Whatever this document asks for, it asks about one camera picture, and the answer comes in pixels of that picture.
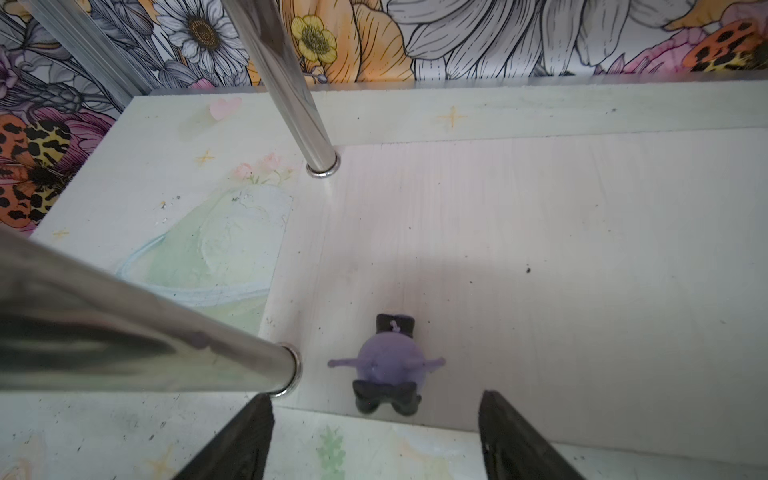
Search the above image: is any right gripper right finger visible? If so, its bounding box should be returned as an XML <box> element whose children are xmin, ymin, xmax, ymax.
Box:
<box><xmin>478</xmin><ymin>390</ymin><xmax>584</xmax><ymax>480</ymax></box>

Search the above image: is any purple round toy figure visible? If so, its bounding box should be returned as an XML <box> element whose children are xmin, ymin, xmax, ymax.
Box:
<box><xmin>327</xmin><ymin>313</ymin><xmax>446</xmax><ymax>417</ymax></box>

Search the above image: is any white two-tier shelf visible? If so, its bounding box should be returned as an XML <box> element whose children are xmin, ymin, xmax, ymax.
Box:
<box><xmin>34</xmin><ymin>72</ymin><xmax>767</xmax><ymax>467</ymax></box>

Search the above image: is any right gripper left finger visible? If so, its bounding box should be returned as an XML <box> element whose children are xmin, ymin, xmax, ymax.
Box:
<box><xmin>173</xmin><ymin>394</ymin><xmax>275</xmax><ymax>480</ymax></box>

